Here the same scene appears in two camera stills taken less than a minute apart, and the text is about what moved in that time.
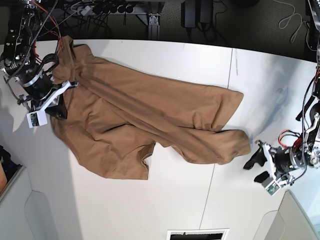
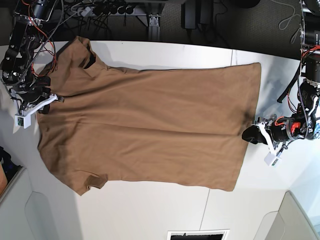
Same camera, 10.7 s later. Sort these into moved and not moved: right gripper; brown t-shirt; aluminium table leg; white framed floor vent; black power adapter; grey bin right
Moved: right gripper; brown t-shirt
Not moved: grey bin right; white framed floor vent; black power adapter; aluminium table leg
